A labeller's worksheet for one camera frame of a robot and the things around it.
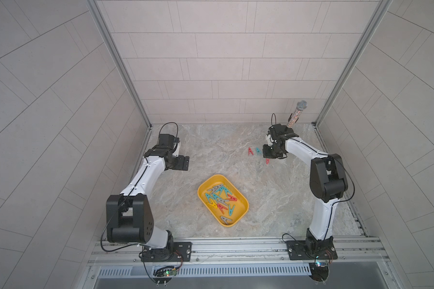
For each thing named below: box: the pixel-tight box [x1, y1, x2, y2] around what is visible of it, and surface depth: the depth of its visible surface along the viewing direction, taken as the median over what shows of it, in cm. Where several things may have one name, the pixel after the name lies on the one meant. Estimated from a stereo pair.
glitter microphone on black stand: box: [286, 99, 309, 129], surface depth 91 cm
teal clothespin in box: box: [204, 193, 219, 203], surface depth 86 cm
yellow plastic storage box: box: [197, 174, 249, 228], surface depth 86 cm
